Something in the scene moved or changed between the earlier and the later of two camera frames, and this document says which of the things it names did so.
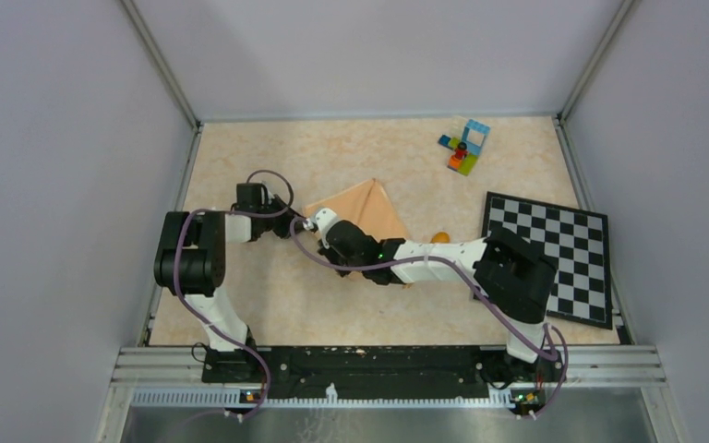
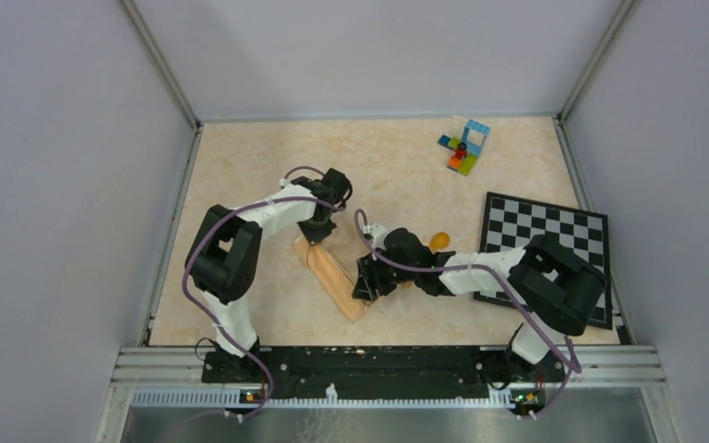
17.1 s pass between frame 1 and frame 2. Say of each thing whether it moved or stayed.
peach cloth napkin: moved
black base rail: stayed
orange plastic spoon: stayed
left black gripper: moved
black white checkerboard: stayed
